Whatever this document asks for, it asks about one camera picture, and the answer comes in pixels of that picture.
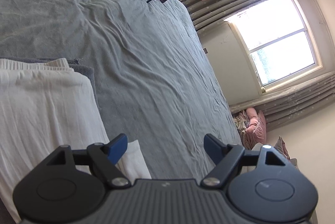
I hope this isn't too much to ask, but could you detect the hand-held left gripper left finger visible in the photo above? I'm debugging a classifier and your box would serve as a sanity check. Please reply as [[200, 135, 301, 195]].
[[44, 133, 131, 189]]

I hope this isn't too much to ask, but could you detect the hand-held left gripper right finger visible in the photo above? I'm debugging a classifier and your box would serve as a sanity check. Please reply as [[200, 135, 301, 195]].
[[200, 133, 287, 187]]

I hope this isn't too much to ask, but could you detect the white ribbed garment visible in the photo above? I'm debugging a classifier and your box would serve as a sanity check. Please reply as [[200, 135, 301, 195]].
[[0, 58, 152, 224]]

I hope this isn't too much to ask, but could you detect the pink bedding pile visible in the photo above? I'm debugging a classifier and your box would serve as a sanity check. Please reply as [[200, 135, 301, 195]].
[[233, 107, 267, 151]]

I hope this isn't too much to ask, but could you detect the folded grey quilt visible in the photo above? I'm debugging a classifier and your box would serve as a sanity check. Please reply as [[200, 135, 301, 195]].
[[243, 136, 299, 169]]

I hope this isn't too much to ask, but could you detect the folded grey garment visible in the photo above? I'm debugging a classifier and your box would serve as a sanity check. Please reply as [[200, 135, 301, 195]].
[[0, 56, 98, 109]]

